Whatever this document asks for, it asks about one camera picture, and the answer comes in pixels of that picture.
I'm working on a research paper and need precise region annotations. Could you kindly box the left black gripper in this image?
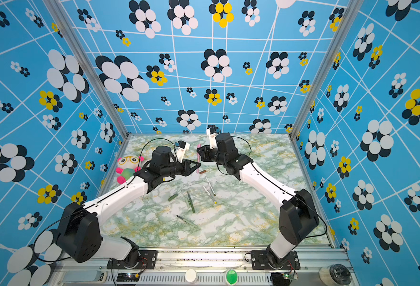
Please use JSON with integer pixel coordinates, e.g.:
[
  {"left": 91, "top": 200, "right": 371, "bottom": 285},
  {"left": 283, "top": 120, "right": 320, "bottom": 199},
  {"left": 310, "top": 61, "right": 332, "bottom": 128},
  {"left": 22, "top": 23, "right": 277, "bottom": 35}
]
[{"left": 160, "top": 157, "right": 200, "bottom": 178}]

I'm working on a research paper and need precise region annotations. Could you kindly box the white pen brown end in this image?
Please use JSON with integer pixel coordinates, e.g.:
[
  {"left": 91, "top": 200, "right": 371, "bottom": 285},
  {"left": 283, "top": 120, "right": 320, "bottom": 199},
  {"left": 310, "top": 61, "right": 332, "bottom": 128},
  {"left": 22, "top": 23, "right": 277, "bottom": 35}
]
[{"left": 206, "top": 177, "right": 216, "bottom": 197}]

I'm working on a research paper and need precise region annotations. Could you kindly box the pink pen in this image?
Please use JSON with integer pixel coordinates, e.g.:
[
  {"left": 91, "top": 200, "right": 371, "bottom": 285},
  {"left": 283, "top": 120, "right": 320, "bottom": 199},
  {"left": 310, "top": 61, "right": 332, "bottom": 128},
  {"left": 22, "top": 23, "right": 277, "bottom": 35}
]
[{"left": 196, "top": 154, "right": 200, "bottom": 174}]

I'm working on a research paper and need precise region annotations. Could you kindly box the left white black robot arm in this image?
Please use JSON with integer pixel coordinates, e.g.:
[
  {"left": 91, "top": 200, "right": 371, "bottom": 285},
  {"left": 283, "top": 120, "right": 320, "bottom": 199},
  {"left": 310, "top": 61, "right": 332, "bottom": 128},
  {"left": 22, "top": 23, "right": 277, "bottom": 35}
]
[{"left": 55, "top": 141, "right": 200, "bottom": 268}]

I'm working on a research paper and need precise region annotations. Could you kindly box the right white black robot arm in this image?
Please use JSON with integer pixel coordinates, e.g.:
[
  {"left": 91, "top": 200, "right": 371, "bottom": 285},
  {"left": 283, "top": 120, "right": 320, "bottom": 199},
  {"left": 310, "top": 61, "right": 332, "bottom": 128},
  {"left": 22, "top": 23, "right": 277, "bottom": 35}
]
[{"left": 197, "top": 129, "right": 320, "bottom": 269}]

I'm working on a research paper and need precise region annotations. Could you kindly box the dark green gel pen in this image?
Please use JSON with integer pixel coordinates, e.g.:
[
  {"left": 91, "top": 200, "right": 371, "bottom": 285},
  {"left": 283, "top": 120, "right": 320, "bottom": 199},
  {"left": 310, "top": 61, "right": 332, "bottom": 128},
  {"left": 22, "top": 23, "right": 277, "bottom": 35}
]
[{"left": 176, "top": 215, "right": 199, "bottom": 228}]

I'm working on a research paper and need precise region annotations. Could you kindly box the pink green plush toy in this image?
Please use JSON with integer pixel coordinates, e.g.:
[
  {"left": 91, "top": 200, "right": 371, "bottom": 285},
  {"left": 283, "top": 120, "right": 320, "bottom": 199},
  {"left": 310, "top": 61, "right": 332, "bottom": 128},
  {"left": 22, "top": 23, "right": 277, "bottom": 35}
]
[{"left": 116, "top": 156, "right": 145, "bottom": 185}]

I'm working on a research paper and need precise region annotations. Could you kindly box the white push button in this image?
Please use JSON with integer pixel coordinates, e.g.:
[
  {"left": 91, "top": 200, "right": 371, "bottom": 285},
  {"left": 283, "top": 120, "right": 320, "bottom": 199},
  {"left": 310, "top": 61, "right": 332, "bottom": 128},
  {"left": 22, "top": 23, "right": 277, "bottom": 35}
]
[{"left": 185, "top": 269, "right": 198, "bottom": 284}]

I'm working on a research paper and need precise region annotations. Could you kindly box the green push button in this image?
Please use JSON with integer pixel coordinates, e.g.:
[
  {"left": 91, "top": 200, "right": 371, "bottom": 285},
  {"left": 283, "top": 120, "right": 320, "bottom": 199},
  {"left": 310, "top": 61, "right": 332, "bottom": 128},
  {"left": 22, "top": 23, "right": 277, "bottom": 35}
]
[{"left": 224, "top": 269, "right": 238, "bottom": 286}]

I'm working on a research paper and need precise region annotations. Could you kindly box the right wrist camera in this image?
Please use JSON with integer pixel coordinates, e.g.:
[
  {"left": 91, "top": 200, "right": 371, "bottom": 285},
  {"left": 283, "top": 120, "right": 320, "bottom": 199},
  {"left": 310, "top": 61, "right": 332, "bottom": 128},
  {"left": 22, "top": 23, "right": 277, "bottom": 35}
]
[{"left": 206, "top": 125, "right": 220, "bottom": 149}]

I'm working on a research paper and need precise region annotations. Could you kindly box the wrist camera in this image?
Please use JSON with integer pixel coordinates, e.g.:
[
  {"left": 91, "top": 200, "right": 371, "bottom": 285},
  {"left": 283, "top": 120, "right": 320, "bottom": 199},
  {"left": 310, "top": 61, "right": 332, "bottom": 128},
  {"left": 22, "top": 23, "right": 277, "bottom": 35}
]
[
  {"left": 174, "top": 140, "right": 190, "bottom": 163},
  {"left": 206, "top": 125, "right": 220, "bottom": 149}
]

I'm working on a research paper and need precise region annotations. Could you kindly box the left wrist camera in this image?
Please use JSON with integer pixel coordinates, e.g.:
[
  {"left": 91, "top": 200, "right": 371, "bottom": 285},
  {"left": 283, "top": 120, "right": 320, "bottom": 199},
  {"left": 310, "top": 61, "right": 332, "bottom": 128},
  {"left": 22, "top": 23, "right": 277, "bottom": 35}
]
[{"left": 174, "top": 140, "right": 190, "bottom": 163}]

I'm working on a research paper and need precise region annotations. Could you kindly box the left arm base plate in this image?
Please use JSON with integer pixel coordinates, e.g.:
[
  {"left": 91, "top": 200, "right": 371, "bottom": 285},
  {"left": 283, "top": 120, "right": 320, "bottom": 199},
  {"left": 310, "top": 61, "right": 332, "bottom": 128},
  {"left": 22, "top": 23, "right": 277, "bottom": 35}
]
[{"left": 107, "top": 249, "right": 158, "bottom": 270}]

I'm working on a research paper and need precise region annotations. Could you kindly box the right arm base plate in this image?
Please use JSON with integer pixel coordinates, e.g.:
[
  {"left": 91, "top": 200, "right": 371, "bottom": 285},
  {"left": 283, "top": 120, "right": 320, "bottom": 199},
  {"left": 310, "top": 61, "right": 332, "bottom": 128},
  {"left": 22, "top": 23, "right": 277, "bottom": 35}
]
[{"left": 250, "top": 250, "right": 301, "bottom": 271}]

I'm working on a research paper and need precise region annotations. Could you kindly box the aluminium front rail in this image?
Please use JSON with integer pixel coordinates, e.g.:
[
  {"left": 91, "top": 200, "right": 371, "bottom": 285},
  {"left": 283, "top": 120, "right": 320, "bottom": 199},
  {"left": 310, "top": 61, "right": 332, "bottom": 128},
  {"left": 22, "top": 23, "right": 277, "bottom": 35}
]
[{"left": 48, "top": 246, "right": 359, "bottom": 286}]

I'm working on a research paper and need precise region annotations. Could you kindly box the left aluminium corner post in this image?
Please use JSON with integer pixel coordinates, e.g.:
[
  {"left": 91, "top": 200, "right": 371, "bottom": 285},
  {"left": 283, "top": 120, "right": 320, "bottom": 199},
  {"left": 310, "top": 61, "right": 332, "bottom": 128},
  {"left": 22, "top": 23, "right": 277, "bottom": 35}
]
[{"left": 44, "top": 1, "right": 129, "bottom": 141}]

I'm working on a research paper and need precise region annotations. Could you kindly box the aluminium corner post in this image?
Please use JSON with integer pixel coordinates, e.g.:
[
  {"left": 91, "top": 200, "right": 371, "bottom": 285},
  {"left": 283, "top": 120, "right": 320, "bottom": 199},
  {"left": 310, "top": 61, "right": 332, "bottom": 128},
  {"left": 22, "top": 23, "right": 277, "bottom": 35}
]
[
  {"left": 291, "top": 0, "right": 364, "bottom": 139},
  {"left": 44, "top": 1, "right": 129, "bottom": 141}
]

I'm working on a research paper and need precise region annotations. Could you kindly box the right aluminium corner post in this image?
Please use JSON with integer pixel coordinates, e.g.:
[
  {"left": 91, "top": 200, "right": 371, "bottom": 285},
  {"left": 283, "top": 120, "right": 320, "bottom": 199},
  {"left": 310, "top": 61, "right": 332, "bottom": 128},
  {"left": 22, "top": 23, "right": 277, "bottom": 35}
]
[{"left": 291, "top": 0, "right": 364, "bottom": 139}]

